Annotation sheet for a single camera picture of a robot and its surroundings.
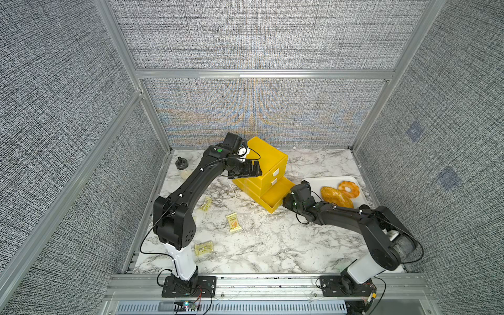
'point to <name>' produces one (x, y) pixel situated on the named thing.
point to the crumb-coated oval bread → (336, 197)
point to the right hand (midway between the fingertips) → (284, 195)
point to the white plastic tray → (317, 184)
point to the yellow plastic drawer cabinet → (271, 187)
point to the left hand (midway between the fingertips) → (256, 171)
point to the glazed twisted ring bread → (355, 189)
